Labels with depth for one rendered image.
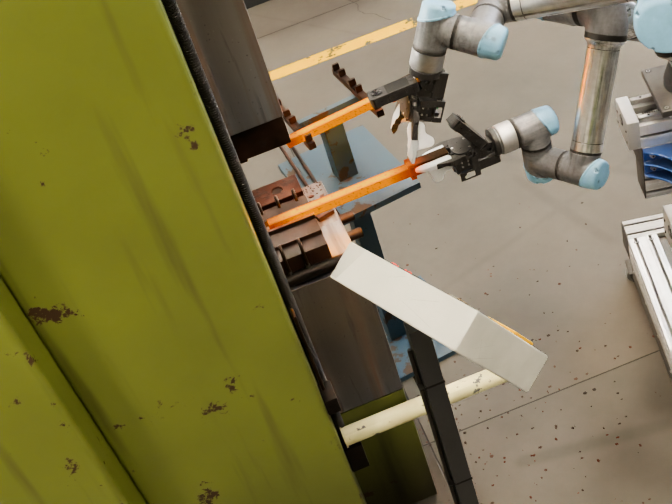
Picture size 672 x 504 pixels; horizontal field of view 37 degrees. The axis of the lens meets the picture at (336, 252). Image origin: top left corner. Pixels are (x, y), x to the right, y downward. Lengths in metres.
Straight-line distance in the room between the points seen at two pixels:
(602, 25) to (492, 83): 2.21
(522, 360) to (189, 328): 0.63
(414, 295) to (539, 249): 1.86
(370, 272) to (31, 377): 0.64
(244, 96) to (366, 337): 0.75
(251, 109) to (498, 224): 1.90
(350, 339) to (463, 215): 1.48
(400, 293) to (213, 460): 0.63
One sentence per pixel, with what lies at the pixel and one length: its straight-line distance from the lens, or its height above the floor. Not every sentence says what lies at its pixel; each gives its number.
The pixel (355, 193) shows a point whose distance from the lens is 2.38.
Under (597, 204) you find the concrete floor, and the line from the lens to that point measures 3.78.
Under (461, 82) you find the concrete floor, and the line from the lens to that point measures 4.61.
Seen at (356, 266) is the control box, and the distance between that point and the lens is 1.89.
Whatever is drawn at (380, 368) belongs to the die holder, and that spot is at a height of 0.57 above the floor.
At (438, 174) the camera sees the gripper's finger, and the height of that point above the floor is 0.97.
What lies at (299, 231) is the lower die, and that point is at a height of 0.99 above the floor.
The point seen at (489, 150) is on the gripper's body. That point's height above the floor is 0.97.
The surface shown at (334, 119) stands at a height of 0.98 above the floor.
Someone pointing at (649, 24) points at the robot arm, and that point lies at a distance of 2.03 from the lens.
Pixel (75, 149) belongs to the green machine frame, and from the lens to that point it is 1.70.
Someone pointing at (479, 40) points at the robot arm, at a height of 1.34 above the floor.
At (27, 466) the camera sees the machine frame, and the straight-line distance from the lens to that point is 2.00.
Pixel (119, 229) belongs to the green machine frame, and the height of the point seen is 1.43.
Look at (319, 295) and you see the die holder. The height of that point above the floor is 0.87.
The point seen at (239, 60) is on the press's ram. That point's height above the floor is 1.52.
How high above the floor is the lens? 2.39
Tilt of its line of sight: 39 degrees down
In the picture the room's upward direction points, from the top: 19 degrees counter-clockwise
